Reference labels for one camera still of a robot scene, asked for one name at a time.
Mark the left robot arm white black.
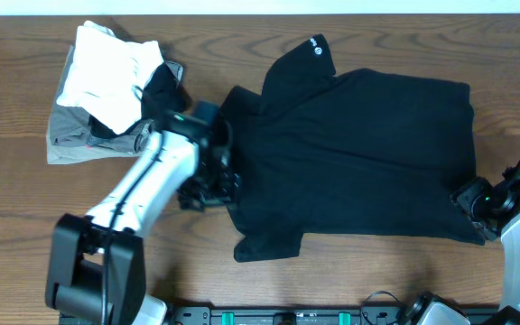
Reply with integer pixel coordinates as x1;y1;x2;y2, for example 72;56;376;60
44;102;241;325

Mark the black t-shirt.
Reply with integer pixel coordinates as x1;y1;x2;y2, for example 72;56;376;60
221;35;483;263

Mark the black folded garment in pile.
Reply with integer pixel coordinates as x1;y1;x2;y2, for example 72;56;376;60
88;60;190;139

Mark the grey folded garment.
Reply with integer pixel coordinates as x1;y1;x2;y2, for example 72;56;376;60
46;45;155;164

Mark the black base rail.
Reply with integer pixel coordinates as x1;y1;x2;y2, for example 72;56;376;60
163;305;402;325

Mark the white folded garment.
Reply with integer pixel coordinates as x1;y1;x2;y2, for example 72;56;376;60
57;21;163;135

